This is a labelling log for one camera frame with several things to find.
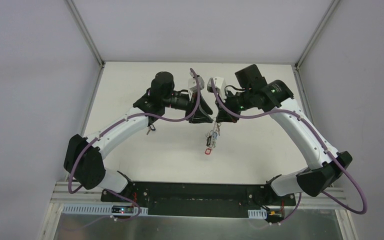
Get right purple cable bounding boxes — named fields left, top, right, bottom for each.
left=210, top=79, right=368, bottom=223

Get large metal keyring disc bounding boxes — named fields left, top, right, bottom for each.
left=205, top=121, right=221, bottom=149

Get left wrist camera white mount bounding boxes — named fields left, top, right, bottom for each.
left=187, top=75, right=205, bottom=98

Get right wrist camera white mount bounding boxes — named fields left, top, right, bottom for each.
left=206, top=76, right=227, bottom=102

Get key with black tag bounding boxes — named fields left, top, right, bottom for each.
left=146, top=124, right=156, bottom=135

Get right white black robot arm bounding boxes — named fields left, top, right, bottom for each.
left=207, top=64, right=353, bottom=205

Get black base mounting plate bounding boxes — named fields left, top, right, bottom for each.
left=120, top=181, right=297, bottom=218

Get red key tag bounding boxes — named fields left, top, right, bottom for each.
left=204, top=148, right=212, bottom=155

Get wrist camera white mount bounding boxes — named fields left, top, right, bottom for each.
left=206, top=76, right=227, bottom=102
left=187, top=75, right=205, bottom=98

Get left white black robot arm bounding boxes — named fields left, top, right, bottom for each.
left=63, top=69, right=213, bottom=203

